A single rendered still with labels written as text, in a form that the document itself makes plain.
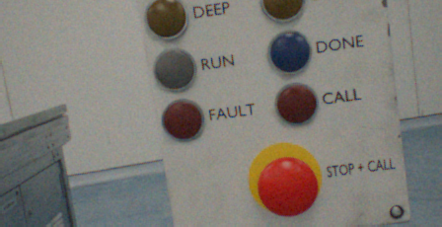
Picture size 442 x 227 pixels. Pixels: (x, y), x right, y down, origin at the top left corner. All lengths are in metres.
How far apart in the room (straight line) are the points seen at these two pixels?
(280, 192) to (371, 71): 0.10
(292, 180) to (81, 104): 3.89
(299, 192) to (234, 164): 0.05
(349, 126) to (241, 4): 0.11
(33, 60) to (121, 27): 0.78
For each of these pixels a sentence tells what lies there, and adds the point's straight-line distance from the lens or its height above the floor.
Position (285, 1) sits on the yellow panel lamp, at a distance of 0.32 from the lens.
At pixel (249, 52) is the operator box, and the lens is 0.33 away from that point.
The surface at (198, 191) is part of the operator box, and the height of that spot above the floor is 0.87.
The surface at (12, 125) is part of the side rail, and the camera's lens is 1.52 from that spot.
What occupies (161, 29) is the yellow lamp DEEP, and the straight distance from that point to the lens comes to 0.32.
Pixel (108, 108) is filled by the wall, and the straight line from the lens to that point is 4.14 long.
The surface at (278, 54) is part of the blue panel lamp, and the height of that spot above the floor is 0.96.
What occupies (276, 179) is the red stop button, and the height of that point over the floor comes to 0.88.
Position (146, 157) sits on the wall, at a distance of 4.18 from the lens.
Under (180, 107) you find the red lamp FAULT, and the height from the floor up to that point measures 0.93.
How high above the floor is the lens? 0.97
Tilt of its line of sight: 7 degrees down
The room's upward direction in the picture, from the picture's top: 9 degrees counter-clockwise
